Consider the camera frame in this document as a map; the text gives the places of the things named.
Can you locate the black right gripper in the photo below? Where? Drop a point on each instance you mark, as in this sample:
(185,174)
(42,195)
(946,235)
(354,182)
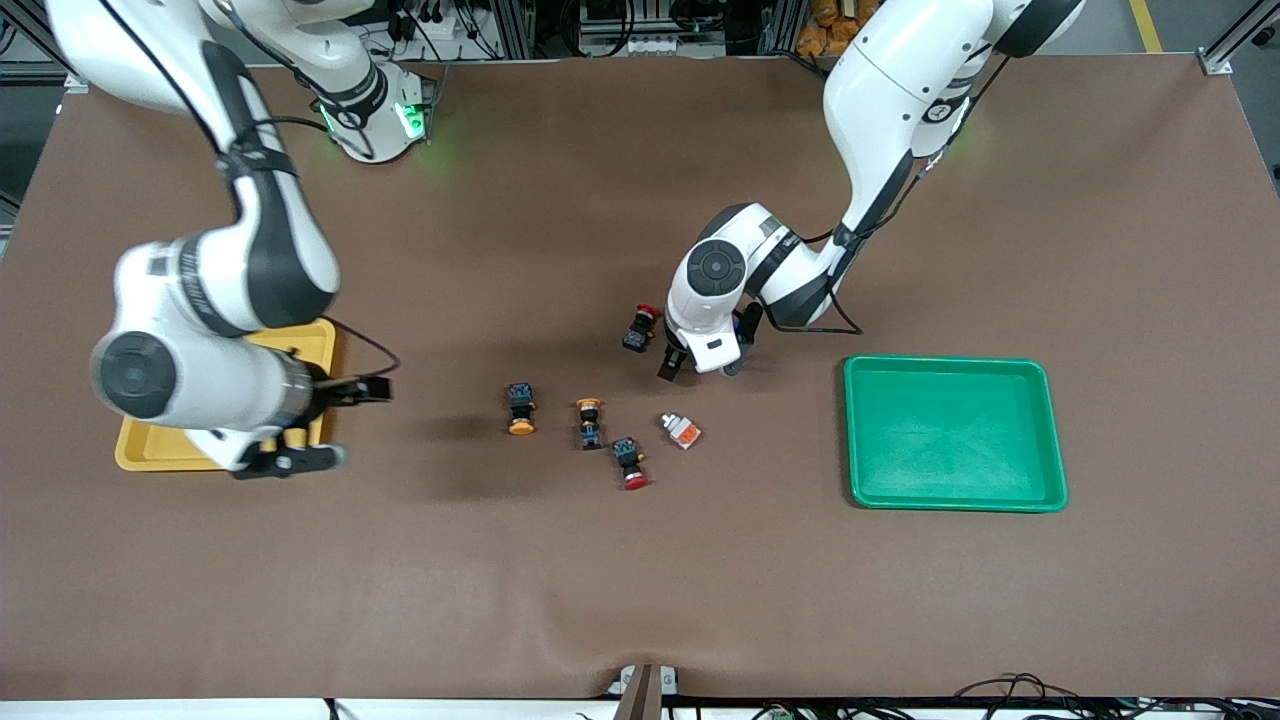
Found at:
(331,394)

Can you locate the white orange push button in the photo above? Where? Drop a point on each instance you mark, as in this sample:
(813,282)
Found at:
(684,433)

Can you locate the yellow mushroom push button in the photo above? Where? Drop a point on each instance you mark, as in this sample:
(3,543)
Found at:
(520,400)
(590,432)

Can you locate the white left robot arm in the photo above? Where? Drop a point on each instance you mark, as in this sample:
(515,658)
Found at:
(880,100)

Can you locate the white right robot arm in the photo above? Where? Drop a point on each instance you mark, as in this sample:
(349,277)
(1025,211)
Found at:
(270,250)

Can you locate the red mushroom push button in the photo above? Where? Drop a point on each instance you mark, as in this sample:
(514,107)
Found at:
(627,452)
(636,335)

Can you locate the yellow plastic tray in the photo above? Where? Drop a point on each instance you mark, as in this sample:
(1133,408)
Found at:
(150,450)

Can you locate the brown table mat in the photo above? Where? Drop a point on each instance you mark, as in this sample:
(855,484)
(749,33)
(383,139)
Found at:
(640,600)

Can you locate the green plastic tray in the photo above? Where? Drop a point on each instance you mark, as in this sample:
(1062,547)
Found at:
(950,435)

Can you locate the white power strip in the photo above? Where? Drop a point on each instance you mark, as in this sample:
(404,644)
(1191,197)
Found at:
(660,45)

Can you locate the orange snack bags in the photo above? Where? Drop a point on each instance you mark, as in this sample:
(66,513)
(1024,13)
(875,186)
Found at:
(835,35)

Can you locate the metal table clamp bracket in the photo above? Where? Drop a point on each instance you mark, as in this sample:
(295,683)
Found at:
(645,695)

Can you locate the aluminium corner bracket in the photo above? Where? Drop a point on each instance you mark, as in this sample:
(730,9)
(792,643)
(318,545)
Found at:
(1215,65)

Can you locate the aluminium frame profile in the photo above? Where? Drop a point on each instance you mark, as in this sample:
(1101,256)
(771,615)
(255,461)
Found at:
(1245,30)

